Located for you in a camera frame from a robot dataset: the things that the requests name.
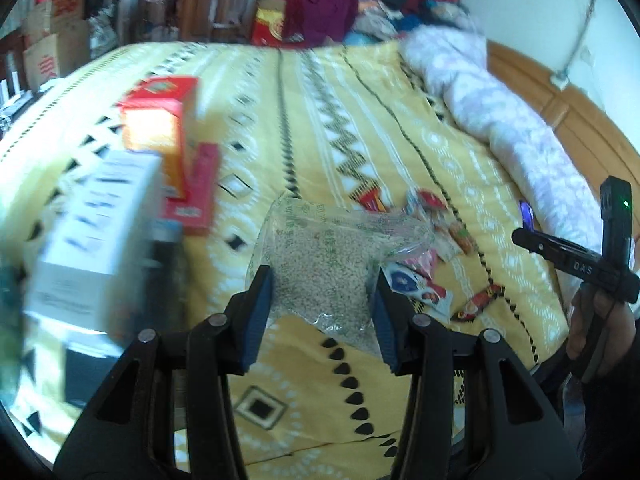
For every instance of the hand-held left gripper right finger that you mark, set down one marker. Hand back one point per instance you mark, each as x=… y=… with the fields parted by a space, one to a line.
x=385 y=325

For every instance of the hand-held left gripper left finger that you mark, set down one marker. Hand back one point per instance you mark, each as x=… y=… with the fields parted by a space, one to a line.
x=257 y=320

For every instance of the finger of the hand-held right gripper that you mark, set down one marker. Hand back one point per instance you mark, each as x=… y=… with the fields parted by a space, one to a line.
x=540 y=245

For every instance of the clear sesame snack bag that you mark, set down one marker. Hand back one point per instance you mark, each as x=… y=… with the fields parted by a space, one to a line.
x=320 y=270

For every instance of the person's right forearm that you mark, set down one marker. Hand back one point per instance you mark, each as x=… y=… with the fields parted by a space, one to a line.
x=620 y=410

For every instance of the person's right hand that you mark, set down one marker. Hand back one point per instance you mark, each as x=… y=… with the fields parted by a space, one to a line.
x=580 y=330

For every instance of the purple snack packet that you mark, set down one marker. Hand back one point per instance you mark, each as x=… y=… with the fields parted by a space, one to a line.
x=527 y=215

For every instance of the white packet blue circle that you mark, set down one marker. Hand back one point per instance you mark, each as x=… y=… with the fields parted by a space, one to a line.
x=420 y=292

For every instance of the pink packet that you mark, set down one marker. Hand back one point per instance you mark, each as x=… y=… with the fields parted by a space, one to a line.
x=420 y=265

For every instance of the small orange green packet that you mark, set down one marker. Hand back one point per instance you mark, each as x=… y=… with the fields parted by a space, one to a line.
x=462 y=237

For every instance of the brown snack packet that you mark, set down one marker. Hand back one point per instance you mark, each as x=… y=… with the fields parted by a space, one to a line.
x=477 y=302

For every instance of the wooden headboard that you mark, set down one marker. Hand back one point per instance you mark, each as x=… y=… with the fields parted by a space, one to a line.
x=575 y=110

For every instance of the round red packet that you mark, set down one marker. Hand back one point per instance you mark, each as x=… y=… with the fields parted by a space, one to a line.
x=427 y=202

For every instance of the small red packet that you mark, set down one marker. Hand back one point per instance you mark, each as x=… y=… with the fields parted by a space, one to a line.
x=372 y=199

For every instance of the lilac floral quilt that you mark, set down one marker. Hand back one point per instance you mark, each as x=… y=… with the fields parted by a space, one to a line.
x=500 y=120

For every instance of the red flat box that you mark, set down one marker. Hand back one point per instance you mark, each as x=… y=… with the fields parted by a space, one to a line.
x=197 y=195

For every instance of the black box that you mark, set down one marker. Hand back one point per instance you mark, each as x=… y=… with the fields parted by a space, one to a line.
x=85 y=375

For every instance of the white box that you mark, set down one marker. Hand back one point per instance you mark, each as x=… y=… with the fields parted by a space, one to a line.
x=90 y=240

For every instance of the orange red box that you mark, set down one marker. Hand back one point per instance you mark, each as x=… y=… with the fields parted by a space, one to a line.
x=150 y=135

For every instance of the pile of clothes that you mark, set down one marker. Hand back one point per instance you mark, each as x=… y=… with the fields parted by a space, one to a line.
x=390 y=5

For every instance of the red gift box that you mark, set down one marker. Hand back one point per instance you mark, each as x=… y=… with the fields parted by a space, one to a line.
x=267 y=25

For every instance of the wooden chair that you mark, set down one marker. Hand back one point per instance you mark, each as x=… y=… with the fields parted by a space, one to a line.
x=232 y=10

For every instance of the maroon garment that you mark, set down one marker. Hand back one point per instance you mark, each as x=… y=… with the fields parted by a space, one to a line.
x=320 y=5

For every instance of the cardboard box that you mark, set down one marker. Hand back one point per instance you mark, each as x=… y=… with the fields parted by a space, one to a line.
x=55 y=62
x=60 y=15

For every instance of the wall socket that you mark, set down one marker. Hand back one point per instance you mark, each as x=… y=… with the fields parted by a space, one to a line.
x=560 y=81

